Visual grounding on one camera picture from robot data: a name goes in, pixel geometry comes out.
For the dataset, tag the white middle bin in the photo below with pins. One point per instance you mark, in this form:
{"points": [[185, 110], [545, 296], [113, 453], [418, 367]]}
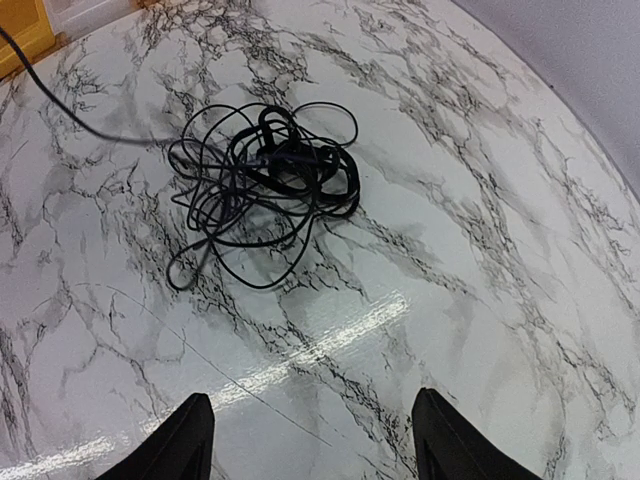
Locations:
{"points": [[79, 17]]}

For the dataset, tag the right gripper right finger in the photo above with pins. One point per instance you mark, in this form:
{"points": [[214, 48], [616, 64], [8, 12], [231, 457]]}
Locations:
{"points": [[449, 447]]}

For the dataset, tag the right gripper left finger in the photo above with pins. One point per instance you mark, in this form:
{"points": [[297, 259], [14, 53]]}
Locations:
{"points": [[180, 448]]}

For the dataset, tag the near yellow bin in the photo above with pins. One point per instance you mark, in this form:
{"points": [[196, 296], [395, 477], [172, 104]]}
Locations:
{"points": [[26, 21]]}

